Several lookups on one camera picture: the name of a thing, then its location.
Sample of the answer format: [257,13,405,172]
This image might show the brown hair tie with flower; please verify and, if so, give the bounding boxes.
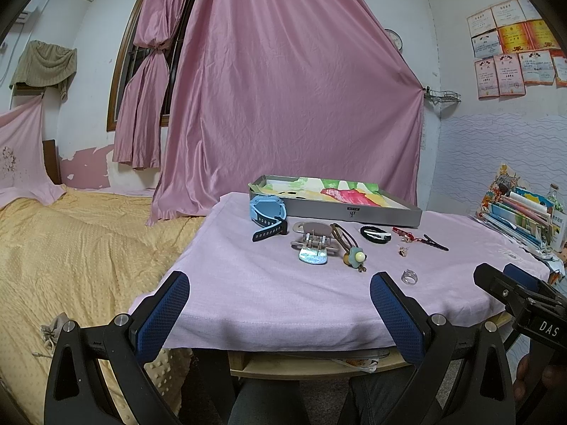
[330,221,368,274]

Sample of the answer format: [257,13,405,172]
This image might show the black hair clip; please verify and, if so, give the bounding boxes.
[423,234,449,251]

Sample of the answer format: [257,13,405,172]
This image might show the red string bracelet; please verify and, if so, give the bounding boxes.
[391,226,421,245]

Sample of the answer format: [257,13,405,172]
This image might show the black hair tie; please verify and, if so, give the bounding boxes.
[359,224,393,244]

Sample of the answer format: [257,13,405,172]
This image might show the blue digital watch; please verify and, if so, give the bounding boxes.
[249,195,288,242]

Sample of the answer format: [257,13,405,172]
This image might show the right hand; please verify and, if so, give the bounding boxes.
[512,353,566,409]

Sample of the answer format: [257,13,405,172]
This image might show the stack of books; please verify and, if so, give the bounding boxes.
[476,164,566,259]

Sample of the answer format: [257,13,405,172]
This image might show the glass bottle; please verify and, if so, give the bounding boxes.
[546,183,565,213]

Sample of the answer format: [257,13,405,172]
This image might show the pink tablecloth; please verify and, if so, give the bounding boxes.
[128,191,551,353]

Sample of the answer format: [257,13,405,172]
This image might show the yellow bed cover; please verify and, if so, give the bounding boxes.
[1,189,203,424]

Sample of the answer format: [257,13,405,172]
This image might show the grey tray box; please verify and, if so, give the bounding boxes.
[249,175,422,228]

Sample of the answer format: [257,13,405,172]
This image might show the wooden headboard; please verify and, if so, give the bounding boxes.
[42,139,62,184]

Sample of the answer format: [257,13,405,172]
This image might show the pink sheet on headboard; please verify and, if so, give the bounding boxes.
[0,96,65,208]

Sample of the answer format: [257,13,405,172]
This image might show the large pink curtain sheet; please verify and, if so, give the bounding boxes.
[150,0,424,222]

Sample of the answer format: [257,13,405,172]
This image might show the olive green hanging cloth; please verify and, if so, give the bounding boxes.
[10,40,78,102]

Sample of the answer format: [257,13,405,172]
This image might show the tied pink window curtain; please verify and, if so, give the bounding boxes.
[113,0,185,170]

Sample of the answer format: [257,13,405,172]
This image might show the white air conditioner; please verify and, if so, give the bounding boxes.
[15,5,38,26]

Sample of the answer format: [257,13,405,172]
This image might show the beige drawstring pouch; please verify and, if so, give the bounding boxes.
[32,313,69,358]

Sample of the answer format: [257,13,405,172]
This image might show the wire wall shelf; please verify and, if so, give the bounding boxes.
[423,86,461,106]

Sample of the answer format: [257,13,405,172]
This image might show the wall certificates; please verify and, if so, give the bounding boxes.
[467,0,566,100]

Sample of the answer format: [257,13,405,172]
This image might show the round wall clock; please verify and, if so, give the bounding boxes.
[384,29,404,53]

